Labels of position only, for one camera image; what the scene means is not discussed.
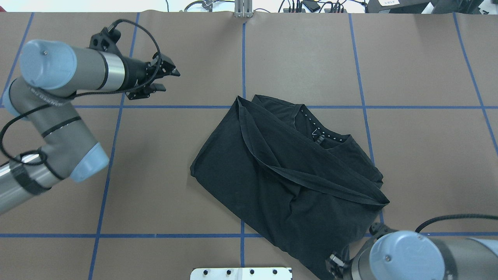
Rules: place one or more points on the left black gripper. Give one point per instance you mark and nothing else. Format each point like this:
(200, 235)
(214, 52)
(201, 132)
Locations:
(134, 74)

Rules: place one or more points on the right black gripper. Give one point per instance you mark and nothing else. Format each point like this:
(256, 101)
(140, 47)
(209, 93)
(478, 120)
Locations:
(334, 261)

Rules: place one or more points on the black graphic t-shirt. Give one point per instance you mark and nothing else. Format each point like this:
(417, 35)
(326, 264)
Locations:
(309, 191)

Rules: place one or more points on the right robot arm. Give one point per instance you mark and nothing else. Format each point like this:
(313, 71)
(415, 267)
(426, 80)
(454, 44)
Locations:
(408, 255)

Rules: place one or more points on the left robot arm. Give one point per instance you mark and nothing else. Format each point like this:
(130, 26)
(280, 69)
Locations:
(52, 73)

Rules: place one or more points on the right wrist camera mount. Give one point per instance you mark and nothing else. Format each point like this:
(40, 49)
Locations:
(378, 230)

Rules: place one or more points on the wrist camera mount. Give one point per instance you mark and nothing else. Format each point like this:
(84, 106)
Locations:
(378, 230)
(106, 41)

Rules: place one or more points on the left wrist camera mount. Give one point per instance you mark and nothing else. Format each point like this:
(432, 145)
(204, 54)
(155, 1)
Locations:
(106, 41)

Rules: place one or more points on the aluminium frame post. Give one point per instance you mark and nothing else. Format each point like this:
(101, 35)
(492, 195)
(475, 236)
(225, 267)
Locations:
(243, 9)

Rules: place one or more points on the white camera mast with base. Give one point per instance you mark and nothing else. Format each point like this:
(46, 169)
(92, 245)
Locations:
(251, 273)

